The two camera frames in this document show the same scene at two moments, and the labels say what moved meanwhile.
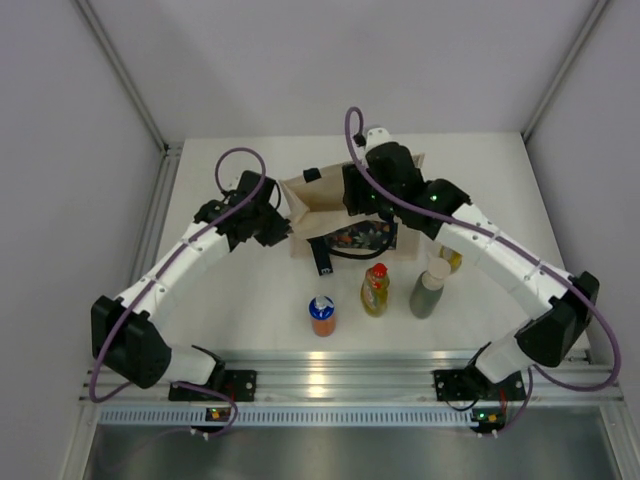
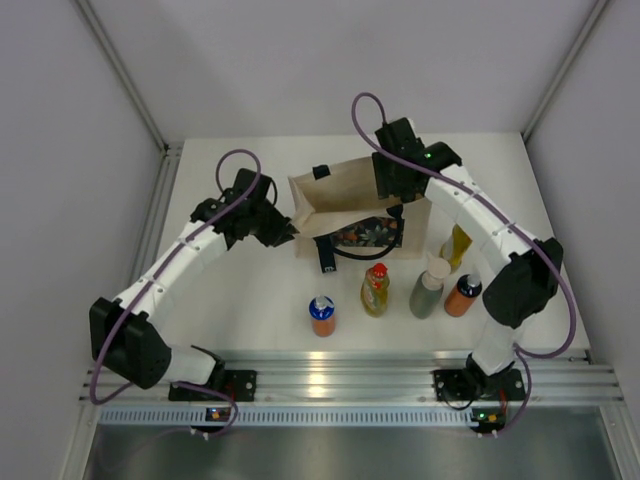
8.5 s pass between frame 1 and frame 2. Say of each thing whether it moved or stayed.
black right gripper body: moved
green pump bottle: stayed
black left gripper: stayed
